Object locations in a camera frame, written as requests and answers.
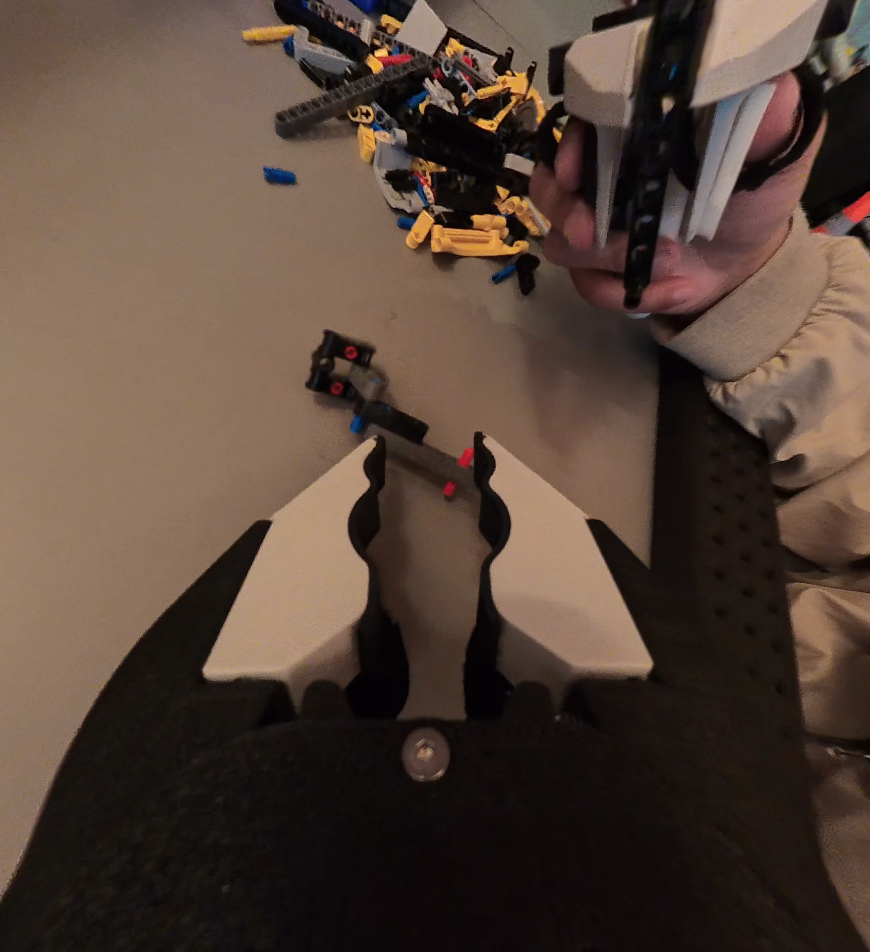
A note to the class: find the person's right hand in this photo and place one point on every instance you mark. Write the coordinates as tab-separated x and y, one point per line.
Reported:
747	238

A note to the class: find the blue pin piece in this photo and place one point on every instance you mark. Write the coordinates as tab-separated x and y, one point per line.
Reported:
279	175

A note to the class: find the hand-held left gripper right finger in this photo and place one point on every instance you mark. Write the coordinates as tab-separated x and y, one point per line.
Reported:
568	602

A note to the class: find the long black beam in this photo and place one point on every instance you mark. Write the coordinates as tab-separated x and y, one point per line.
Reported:
647	223

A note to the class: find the orange traffic cone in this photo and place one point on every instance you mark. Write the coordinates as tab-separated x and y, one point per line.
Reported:
855	208

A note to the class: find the black grey brick chassis assembly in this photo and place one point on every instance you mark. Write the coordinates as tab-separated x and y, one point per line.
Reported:
345	372

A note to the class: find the pile of brick pieces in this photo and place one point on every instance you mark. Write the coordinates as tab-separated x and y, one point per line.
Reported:
442	134

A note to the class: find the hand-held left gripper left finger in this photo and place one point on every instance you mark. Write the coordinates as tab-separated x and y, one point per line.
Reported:
293	595

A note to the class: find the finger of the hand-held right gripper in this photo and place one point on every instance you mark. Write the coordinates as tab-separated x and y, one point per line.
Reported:
762	37
606	74

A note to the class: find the black perforated panel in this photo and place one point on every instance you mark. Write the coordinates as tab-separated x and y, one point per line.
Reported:
725	520

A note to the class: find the person's right forearm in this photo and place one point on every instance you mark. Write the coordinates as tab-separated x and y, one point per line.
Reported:
814	372

